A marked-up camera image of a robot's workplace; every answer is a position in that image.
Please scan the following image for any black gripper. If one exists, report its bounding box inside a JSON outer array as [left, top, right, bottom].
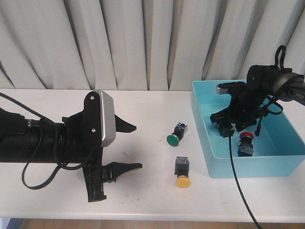
[[61, 111, 143, 203], [210, 65, 276, 132]]

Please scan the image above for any green push button right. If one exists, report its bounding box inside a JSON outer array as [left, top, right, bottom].
[[166, 122, 188, 146]]

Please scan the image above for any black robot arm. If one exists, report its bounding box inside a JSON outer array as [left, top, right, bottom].
[[210, 65, 305, 132], [0, 108, 142, 202]]

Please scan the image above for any yellow push button front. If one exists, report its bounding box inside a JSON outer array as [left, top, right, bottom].
[[174, 156, 192, 188]]

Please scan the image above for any grey pleated curtain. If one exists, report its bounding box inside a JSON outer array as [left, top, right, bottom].
[[0, 0, 305, 91]]

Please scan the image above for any red push button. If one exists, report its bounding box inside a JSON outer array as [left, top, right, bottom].
[[237, 132, 254, 156]]

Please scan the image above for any light blue plastic box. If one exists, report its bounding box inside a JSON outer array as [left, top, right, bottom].
[[192, 81, 305, 178]]

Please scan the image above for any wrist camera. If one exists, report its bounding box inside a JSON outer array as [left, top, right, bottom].
[[82, 90, 116, 147], [216, 81, 246, 95]]

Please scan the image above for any yellow push button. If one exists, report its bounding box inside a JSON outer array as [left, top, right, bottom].
[[217, 122, 234, 138], [174, 156, 192, 188]]

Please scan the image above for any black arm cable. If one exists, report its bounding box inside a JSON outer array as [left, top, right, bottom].
[[0, 92, 96, 191], [227, 45, 294, 229]]

